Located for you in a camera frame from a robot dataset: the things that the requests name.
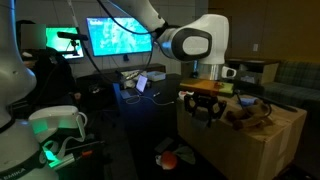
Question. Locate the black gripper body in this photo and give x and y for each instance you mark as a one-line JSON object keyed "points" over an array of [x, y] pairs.
{"points": [[205, 99]]}

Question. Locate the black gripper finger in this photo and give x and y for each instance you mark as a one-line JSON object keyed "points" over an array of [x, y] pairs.
{"points": [[190, 105], [218, 111]]}

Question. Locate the blue cloth item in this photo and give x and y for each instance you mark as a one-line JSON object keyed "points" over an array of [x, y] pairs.
{"points": [[247, 100]]}

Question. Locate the brown plush toy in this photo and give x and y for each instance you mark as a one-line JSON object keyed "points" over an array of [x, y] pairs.
{"points": [[250, 115]]}

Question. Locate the dark green item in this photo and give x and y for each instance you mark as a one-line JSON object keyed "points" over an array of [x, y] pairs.
{"points": [[185, 154]]}

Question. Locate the small white scrap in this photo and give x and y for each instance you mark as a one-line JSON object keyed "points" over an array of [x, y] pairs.
{"points": [[158, 160]]}

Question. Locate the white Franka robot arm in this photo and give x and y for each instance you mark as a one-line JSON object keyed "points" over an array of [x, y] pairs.
{"points": [[213, 40]]}

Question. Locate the large cardboard box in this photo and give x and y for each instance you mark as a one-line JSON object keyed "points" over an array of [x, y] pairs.
{"points": [[216, 143]]}

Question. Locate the clear plastic bin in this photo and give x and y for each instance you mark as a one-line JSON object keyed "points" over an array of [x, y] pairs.
{"points": [[156, 76]]}

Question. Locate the flat black slab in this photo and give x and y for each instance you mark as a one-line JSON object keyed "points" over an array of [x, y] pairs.
{"points": [[164, 145]]}

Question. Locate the small open laptop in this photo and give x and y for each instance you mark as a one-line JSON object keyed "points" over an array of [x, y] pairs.
{"points": [[140, 83]]}

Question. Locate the wooden shelf cabinet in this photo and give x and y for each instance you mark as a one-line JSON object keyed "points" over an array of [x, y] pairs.
{"points": [[263, 71]]}

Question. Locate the white plastic bag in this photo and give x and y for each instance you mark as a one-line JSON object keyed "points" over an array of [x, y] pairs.
{"points": [[131, 77]]}

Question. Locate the green plaid sofa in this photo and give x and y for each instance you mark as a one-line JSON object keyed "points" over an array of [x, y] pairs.
{"points": [[296, 83]]}

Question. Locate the person in dark clothes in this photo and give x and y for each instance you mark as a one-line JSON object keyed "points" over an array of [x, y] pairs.
{"points": [[50, 76]]}

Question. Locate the white wall outlet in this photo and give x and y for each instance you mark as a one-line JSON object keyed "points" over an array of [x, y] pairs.
{"points": [[255, 47]]}

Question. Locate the large wall monitor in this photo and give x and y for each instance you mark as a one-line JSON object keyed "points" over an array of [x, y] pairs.
{"points": [[113, 40]]}

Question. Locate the black camera tripod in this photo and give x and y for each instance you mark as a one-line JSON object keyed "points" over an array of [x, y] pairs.
{"points": [[74, 46]]}

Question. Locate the black stereo camera bar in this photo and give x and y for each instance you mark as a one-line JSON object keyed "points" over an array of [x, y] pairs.
{"points": [[71, 36]]}

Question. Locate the wide wall monitor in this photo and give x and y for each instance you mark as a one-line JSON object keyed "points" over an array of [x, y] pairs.
{"points": [[63, 45]]}

